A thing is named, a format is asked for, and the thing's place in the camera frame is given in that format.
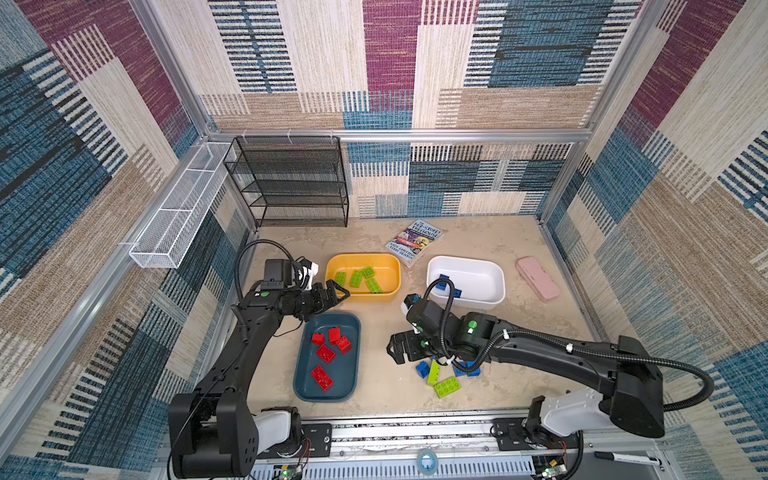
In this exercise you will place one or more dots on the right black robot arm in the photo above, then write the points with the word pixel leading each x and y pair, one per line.
pixel 623 386

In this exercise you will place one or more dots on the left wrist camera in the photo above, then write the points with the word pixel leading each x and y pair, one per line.
pixel 305 271

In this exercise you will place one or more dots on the green long brick bottom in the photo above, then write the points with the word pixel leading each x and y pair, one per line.
pixel 447 387

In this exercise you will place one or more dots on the pink pencil case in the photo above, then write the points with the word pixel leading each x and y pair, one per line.
pixel 538 279

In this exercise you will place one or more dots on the green long lego brick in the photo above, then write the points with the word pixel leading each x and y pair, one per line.
pixel 356 279

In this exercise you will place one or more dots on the white plastic bin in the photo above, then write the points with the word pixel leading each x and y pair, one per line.
pixel 482 282

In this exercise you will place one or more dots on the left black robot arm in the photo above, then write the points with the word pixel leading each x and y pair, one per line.
pixel 213 433

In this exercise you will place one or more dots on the red long lego brick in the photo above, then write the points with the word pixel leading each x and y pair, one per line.
pixel 322 378

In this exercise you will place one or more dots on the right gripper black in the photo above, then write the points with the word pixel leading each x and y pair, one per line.
pixel 407 345

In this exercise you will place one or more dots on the white wire mesh basket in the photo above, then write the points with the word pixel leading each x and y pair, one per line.
pixel 166 239

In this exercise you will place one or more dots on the black wire shelf rack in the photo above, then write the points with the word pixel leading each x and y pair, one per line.
pixel 290 181

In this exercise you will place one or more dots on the blue lego brick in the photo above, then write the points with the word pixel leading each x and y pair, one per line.
pixel 444 283

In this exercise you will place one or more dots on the dark teal plastic bin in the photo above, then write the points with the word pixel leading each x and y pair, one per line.
pixel 327 366

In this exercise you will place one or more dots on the white marker pen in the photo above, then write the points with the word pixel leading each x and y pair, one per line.
pixel 628 458

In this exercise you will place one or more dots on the paperback children's book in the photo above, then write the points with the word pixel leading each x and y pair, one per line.
pixel 409 245

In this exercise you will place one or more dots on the yellow plastic bin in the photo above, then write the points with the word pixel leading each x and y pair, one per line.
pixel 387 274

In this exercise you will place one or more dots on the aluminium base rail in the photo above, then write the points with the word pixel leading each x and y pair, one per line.
pixel 474 443

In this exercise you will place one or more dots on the red square lego brick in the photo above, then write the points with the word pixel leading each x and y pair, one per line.
pixel 344 345

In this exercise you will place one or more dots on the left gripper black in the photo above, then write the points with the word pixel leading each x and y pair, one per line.
pixel 320 303

